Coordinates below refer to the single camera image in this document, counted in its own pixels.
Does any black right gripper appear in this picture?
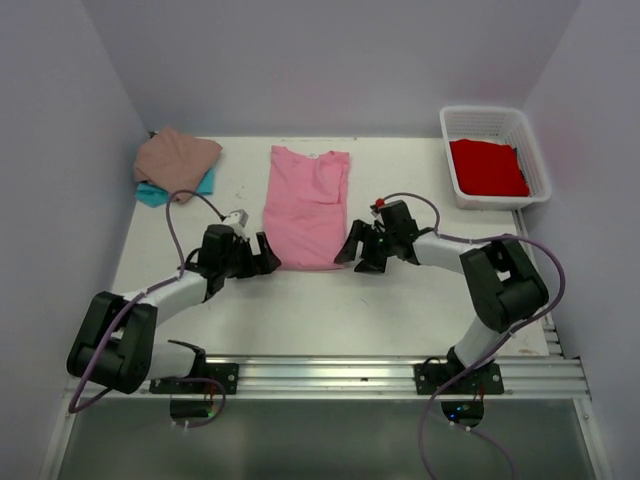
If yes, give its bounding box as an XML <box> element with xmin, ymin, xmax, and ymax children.
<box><xmin>334</xmin><ymin>219</ymin><xmax>397</xmax><ymax>274</ymax></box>

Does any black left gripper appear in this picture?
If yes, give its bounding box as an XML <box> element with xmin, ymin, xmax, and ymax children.
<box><xmin>220</xmin><ymin>231</ymin><xmax>279</xmax><ymax>278</ymax></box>

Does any pink polo shirt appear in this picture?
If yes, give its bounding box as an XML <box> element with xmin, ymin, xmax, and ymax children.
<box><xmin>263</xmin><ymin>145</ymin><xmax>350</xmax><ymax>271</ymax></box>

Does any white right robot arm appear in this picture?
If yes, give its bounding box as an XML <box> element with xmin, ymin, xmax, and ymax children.
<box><xmin>335</xmin><ymin>200</ymin><xmax>549</xmax><ymax>393</ymax></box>

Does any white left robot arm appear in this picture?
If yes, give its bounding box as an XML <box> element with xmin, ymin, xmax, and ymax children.
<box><xmin>66</xmin><ymin>217</ymin><xmax>355</xmax><ymax>396</ymax></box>

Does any teal folded shirt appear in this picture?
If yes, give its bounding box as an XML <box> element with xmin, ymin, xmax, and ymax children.
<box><xmin>135</xmin><ymin>168</ymin><xmax>215</xmax><ymax>208</ymax></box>

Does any beige folded shirt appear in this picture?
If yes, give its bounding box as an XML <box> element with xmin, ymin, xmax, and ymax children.
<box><xmin>133</xmin><ymin>127</ymin><xmax>223</xmax><ymax>197</ymax></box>

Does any red folded shirt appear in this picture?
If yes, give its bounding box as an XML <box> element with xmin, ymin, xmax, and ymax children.
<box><xmin>449</xmin><ymin>139</ymin><xmax>530</xmax><ymax>197</ymax></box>

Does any dark blue garment in basket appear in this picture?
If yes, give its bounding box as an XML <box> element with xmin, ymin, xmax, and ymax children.
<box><xmin>512</xmin><ymin>146</ymin><xmax>529</xmax><ymax>189</ymax></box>

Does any white plastic basket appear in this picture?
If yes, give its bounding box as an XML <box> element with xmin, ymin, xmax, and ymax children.
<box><xmin>439</xmin><ymin>105</ymin><xmax>552</xmax><ymax>211</ymax></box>

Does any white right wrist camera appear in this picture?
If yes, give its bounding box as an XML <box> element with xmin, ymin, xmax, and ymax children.
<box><xmin>370</xmin><ymin>198</ymin><xmax>393</xmax><ymax>217</ymax></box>

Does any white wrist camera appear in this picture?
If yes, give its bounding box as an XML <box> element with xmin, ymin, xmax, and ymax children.
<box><xmin>222</xmin><ymin>209</ymin><xmax>249</xmax><ymax>237</ymax></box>
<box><xmin>370</xmin><ymin>198</ymin><xmax>393</xmax><ymax>217</ymax></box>

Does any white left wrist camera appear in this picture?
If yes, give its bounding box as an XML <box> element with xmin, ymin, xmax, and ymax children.
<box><xmin>222</xmin><ymin>209</ymin><xmax>249</xmax><ymax>237</ymax></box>

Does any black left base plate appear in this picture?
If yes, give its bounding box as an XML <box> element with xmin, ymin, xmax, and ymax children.
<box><xmin>149</xmin><ymin>362</ymin><xmax>239</xmax><ymax>395</ymax></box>

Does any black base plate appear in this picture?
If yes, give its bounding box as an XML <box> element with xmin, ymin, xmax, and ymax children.
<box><xmin>149</xmin><ymin>362</ymin><xmax>239</xmax><ymax>395</ymax></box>
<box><xmin>412</xmin><ymin>355</ymin><xmax>505</xmax><ymax>396</ymax></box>

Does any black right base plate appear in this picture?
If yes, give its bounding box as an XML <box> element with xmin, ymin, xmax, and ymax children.
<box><xmin>412</xmin><ymin>355</ymin><xmax>505</xmax><ymax>396</ymax></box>

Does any aluminium mounting rail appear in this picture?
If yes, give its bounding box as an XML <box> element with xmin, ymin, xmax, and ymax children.
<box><xmin>63</xmin><ymin>355</ymin><xmax>591</xmax><ymax>400</ymax></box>

